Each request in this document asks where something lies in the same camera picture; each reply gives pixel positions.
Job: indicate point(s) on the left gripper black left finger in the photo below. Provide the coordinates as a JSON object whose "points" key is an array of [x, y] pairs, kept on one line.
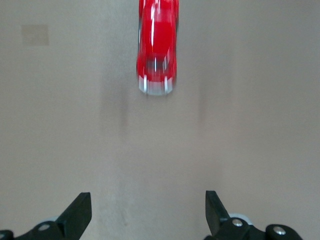
{"points": [[72, 220]]}

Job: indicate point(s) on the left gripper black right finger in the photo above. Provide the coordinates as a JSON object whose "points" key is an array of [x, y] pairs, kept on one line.
{"points": [[220, 220]]}

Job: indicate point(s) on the red beetle toy car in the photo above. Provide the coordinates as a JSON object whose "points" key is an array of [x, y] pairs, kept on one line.
{"points": [[157, 37]]}

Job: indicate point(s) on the brown tape patch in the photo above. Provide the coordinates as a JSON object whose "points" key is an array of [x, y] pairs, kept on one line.
{"points": [[35, 35]]}

